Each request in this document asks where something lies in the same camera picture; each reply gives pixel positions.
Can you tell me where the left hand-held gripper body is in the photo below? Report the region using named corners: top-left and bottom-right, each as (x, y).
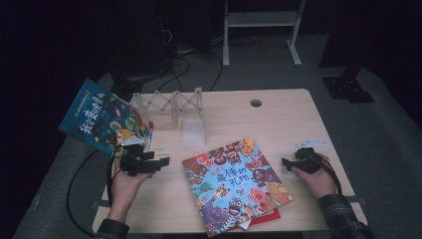
top-left (113, 135), bottom-right (157, 177)

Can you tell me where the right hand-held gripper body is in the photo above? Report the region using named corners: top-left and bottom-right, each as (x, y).
top-left (293, 137), bottom-right (329, 175)

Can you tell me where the red picture book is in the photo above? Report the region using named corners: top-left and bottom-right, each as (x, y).
top-left (232, 208), bottom-right (282, 232)

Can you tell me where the colourful animal picture book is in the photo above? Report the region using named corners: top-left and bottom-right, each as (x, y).
top-left (181, 136), bottom-right (294, 239)

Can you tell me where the dark blue picture book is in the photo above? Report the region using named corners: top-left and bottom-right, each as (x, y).
top-left (58, 78), bottom-right (155, 157)

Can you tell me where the person's left hand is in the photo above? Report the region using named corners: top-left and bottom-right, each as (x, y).
top-left (109, 158), bottom-right (154, 214)

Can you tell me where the person's right hand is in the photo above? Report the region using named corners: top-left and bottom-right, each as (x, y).
top-left (291, 152), bottom-right (338, 200)

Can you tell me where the small black stand base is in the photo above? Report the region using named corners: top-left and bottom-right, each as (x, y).
top-left (109, 77), bottom-right (144, 102)

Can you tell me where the large black stand base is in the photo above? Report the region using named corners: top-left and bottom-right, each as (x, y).
top-left (320, 66), bottom-right (376, 105)

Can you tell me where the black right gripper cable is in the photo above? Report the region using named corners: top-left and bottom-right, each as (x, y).
top-left (305, 152), bottom-right (343, 196)

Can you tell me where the black floor cable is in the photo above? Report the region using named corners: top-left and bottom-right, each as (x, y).
top-left (157, 56), bottom-right (192, 93)
top-left (208, 51), bottom-right (224, 93)

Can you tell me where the white metal desk frame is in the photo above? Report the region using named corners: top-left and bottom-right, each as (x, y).
top-left (222, 0), bottom-right (307, 69)

